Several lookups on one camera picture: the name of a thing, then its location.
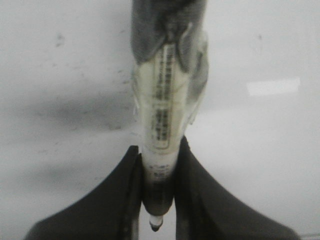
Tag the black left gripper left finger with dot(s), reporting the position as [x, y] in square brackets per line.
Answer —
[109, 212]

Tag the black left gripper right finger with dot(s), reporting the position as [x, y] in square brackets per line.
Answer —
[205, 210]

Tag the whiteboard marker with taped body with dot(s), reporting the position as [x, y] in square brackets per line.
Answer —
[170, 74]

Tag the white whiteboard with metal frame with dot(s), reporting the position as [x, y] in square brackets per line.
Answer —
[67, 114]

